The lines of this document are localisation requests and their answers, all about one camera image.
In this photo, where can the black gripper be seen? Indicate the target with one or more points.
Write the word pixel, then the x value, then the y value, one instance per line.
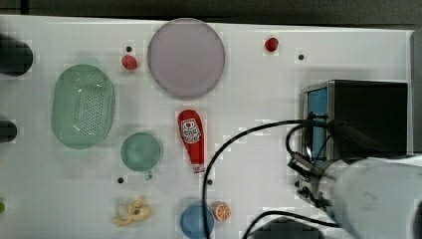
pixel 313 183

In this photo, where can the black toaster oven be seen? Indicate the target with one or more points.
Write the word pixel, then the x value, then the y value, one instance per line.
pixel 378 110

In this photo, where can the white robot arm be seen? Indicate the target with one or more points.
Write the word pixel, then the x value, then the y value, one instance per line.
pixel 369 197

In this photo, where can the orange half slice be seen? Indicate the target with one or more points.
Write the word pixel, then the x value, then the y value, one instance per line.
pixel 221 211

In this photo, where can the blue cup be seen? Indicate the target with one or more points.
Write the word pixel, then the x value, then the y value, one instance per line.
pixel 192 223

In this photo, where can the red ketchup bottle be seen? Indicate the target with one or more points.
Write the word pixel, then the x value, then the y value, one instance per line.
pixel 192 135

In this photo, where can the red toy strawberry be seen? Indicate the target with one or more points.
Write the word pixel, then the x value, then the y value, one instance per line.
pixel 272 44

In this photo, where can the green mug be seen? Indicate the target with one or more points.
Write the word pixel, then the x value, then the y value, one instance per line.
pixel 141 152

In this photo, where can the peeled toy banana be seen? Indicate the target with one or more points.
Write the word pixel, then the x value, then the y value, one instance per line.
pixel 127 213

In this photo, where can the lilac round plate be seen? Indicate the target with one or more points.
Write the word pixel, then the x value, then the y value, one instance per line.
pixel 186 58

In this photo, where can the red toy tomato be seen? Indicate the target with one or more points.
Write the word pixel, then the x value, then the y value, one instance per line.
pixel 129 62

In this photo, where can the green perforated colander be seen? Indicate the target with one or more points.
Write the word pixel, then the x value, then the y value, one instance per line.
pixel 83 106

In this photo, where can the black cylinder cup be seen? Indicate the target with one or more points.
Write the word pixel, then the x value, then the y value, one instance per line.
pixel 8 131

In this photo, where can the green toy pepper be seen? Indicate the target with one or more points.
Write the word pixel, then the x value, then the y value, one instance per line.
pixel 2 207

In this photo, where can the black utensil holder cup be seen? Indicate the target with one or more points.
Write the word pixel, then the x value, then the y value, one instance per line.
pixel 16 57

